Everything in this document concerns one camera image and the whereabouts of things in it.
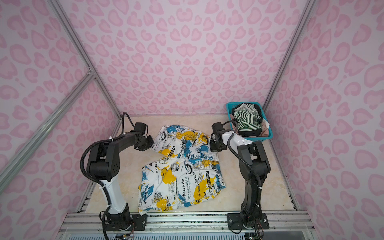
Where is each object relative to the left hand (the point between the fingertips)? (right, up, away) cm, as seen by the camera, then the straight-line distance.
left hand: (155, 142), depth 101 cm
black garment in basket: (+62, +7, -5) cm, 63 cm away
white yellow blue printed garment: (+24, -16, -14) cm, 33 cm away
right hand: (+39, -2, -4) cm, 39 cm away
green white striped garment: (+61, +17, -4) cm, 63 cm away
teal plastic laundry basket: (+73, +7, -5) cm, 73 cm away
